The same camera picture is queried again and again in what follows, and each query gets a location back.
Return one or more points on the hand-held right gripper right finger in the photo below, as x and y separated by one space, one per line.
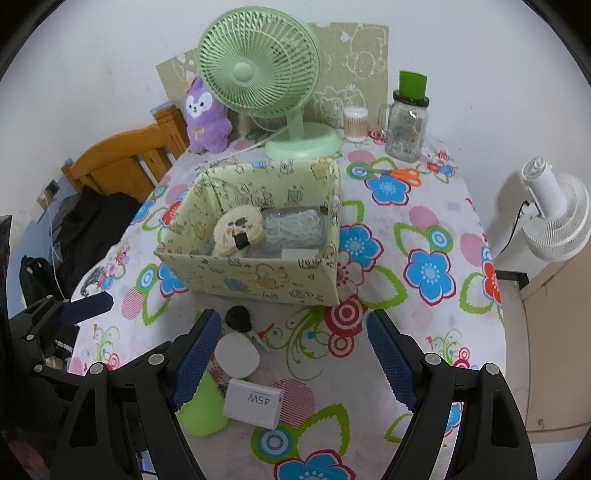
392 360

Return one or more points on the large white charger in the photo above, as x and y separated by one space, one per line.
251 401

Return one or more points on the person's left hand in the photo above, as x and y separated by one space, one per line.
57 362

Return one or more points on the black backpack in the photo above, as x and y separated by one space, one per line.
39 281

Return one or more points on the green desk fan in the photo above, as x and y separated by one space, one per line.
258 69

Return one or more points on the black car key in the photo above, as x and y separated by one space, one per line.
238 318

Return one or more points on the cream cartoon round case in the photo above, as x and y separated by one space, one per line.
240 221

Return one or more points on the green rounded pad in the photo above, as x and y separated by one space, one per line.
203 410

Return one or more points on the yellow cartoon storage box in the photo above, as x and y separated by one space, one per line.
249 281

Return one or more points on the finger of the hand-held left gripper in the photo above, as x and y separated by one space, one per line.
32 318
87 307

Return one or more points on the green cylinder cap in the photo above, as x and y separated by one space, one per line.
412 83

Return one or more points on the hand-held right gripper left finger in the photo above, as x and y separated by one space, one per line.
194 360

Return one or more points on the orange wooden chair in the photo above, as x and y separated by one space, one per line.
115 157

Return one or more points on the beige door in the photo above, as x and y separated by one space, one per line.
554 346

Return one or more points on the purple plush bunny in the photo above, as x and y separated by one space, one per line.
207 124

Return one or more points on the cotton swab container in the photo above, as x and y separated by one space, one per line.
355 124

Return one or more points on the white floor fan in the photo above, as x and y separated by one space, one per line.
558 217

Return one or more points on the floral tablecloth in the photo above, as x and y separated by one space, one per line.
415 230

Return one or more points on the white round case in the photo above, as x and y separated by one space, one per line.
238 357

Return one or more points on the black jacket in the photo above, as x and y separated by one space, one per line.
92 230

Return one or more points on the glass jar mug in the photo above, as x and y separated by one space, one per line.
406 134

